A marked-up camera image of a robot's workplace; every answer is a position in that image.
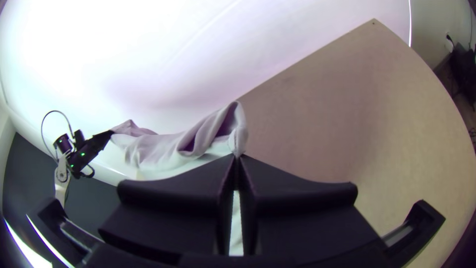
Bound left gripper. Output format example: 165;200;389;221
68;131;112;179

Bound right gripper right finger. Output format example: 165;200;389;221
238;154;388;258

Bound white t-shirt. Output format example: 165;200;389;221
110;100;249;257

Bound black cable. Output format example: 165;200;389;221
40;110;76;163

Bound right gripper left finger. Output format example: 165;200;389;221
98;153;237;264

